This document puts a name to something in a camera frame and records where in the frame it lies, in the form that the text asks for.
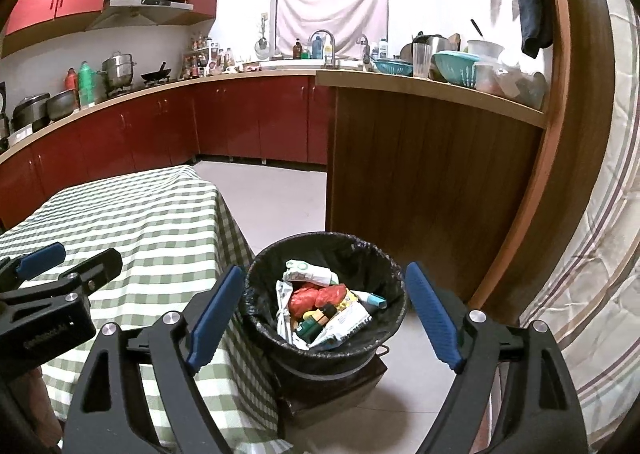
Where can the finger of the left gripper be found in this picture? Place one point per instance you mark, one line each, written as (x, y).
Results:
(31, 265)
(92, 274)

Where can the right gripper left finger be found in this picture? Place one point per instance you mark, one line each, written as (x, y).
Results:
(208, 315)

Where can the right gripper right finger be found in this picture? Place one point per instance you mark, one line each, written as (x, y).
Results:
(441, 314)

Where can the teal white cream tube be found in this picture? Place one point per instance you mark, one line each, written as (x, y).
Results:
(371, 300)

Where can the white green packet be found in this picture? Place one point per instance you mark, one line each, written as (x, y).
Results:
(299, 271)

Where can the white blue tube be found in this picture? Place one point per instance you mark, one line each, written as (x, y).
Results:
(341, 327)

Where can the dark green orange bottle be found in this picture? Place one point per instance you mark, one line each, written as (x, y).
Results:
(313, 325)

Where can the black lined trash bin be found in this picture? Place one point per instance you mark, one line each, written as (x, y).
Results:
(360, 266)

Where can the red kitchen base cabinets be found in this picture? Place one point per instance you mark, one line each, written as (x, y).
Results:
(266, 117)

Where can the green white checkered tablecloth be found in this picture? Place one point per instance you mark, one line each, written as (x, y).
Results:
(176, 236)

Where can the red crumpled wrapper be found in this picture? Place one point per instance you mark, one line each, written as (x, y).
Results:
(310, 297)

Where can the dark wooden stool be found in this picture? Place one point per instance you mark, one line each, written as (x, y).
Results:
(306, 401)

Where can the striped quilted mattress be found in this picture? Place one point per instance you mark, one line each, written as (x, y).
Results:
(591, 299)

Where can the orange thermos jug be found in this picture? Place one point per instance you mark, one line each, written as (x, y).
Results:
(71, 80)

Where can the green plastic bottle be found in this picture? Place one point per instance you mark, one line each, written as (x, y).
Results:
(86, 79)

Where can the steel stock pot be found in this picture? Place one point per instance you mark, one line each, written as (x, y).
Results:
(118, 70)

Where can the black frying pan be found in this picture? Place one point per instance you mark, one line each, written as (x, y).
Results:
(161, 76)

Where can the teal plastic basket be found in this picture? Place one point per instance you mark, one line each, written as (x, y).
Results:
(457, 67)

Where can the steel range hood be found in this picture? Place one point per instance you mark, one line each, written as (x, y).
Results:
(119, 13)

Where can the steel sink faucet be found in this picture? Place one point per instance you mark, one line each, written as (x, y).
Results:
(322, 47)

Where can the pink window curtain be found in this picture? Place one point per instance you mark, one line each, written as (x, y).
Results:
(347, 20)

